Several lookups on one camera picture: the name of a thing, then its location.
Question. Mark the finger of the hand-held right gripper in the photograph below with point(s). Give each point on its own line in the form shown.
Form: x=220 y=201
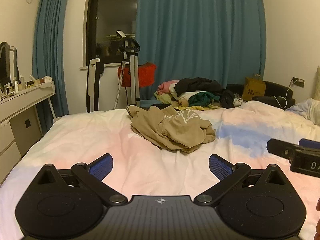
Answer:
x=280 y=147
x=310 y=143

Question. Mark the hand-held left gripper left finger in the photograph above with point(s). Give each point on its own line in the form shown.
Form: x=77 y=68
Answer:
x=100 y=166

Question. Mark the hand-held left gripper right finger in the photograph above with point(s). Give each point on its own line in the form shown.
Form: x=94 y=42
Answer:
x=221 y=166

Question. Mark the tan garment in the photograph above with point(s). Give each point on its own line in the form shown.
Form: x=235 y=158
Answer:
x=172 y=127

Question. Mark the pile of mixed clothes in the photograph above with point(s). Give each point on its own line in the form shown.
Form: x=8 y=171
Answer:
x=200 y=93

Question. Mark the light blue pillow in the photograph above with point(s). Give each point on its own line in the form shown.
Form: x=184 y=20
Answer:
x=306 y=110

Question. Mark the pastel tie-dye blanket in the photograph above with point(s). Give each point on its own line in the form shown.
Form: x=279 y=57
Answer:
x=140 y=142

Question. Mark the black sofa chair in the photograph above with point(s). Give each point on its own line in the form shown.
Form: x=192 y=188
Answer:
x=277 y=92

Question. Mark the brown paper bag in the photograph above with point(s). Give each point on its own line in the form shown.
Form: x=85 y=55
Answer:
x=253 y=88

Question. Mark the black and white folded stand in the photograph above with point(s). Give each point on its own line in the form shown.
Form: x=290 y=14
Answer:
x=93 y=85

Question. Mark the white vanity desk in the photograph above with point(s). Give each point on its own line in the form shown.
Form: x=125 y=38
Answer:
x=17 y=120

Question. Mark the red furry cloth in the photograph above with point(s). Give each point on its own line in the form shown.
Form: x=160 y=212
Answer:
x=146 y=74

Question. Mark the garment steamer stand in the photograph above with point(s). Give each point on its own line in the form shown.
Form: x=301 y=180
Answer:
x=128 y=67

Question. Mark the group of cosmetic bottles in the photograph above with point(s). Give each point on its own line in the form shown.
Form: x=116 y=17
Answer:
x=20 y=83

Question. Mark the blue curtain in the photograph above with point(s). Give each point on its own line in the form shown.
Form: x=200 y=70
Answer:
x=200 y=30
x=50 y=50

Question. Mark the dark window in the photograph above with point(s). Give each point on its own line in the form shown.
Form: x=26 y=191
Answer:
x=112 y=20

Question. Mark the wall socket with charger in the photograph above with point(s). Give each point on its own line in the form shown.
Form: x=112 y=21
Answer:
x=298 y=82

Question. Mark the wavy frame mirror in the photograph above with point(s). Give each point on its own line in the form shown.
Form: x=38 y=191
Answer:
x=7 y=63

